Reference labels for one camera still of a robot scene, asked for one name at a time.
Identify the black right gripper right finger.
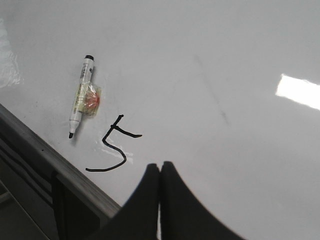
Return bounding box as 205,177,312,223
160,161,243,240

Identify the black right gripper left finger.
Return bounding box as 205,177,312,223
88,163,160,240

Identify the dark cabinet under whiteboard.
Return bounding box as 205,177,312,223
0,139,109,240

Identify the white taped whiteboard marker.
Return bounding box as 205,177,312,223
68,55,101,139

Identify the whiteboard with aluminium frame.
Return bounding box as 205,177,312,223
0,0,320,240

